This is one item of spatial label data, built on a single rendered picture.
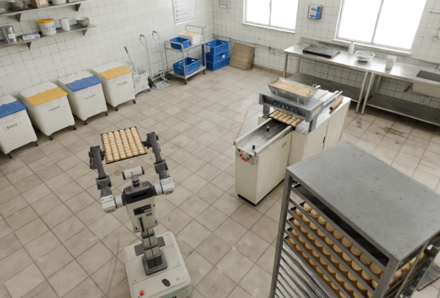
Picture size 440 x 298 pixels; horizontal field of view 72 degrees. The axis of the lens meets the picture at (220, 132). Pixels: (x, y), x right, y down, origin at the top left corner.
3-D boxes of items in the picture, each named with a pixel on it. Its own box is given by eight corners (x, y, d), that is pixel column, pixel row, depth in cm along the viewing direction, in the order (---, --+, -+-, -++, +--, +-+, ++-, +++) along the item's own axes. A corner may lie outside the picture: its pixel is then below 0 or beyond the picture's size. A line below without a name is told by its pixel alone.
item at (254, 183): (266, 169, 436) (270, 116, 386) (286, 181, 416) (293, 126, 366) (234, 196, 393) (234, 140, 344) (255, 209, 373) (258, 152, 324)
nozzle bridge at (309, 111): (272, 107, 420) (274, 84, 401) (319, 124, 378) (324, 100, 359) (257, 116, 400) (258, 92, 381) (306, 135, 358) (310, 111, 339)
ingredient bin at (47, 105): (49, 143, 504) (33, 102, 462) (33, 130, 538) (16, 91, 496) (79, 129, 538) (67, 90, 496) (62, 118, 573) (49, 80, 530)
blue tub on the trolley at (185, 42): (178, 43, 690) (177, 36, 682) (190, 46, 670) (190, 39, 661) (168, 46, 671) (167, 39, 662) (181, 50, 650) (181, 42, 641)
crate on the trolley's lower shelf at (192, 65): (188, 64, 747) (187, 56, 736) (200, 67, 729) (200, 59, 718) (173, 72, 708) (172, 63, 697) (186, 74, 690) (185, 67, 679)
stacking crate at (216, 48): (217, 46, 792) (216, 38, 781) (228, 49, 771) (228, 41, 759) (201, 52, 753) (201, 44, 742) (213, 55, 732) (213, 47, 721)
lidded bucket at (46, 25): (54, 31, 508) (49, 18, 496) (60, 33, 495) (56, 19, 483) (38, 34, 493) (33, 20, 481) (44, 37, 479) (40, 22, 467)
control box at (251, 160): (238, 155, 352) (238, 145, 344) (255, 164, 338) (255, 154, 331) (236, 156, 350) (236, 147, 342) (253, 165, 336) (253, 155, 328)
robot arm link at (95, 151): (87, 143, 251) (99, 141, 255) (88, 153, 260) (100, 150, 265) (97, 186, 226) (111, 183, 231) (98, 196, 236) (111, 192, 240)
